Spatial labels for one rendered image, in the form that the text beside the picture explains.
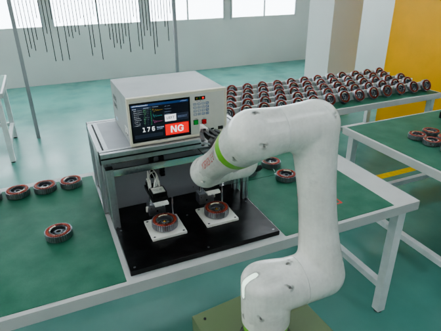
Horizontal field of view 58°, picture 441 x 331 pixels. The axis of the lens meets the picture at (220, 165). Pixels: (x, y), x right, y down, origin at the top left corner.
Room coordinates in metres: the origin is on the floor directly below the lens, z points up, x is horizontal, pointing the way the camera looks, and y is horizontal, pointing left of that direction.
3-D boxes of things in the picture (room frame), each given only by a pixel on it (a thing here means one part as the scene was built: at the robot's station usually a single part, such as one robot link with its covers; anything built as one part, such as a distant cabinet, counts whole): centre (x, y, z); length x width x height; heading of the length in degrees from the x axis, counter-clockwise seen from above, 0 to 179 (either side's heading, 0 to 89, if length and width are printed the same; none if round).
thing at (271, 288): (0.79, -0.13, 0.99); 0.16 x 0.13 x 0.19; 112
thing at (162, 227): (1.44, 0.24, 0.80); 0.11 x 0.11 x 0.04
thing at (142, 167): (1.58, 0.17, 1.03); 0.62 x 0.01 x 0.03; 113
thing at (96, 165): (1.72, 0.59, 0.91); 0.28 x 0.03 x 0.32; 23
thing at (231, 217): (1.53, 0.02, 0.78); 0.15 x 0.15 x 0.01; 23
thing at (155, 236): (1.44, 0.24, 0.78); 0.15 x 0.15 x 0.01; 23
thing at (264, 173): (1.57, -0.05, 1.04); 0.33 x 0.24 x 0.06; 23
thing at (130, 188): (1.72, 0.23, 0.92); 0.66 x 0.01 x 0.30; 113
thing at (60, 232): (1.41, 0.69, 0.77); 0.11 x 0.11 x 0.04
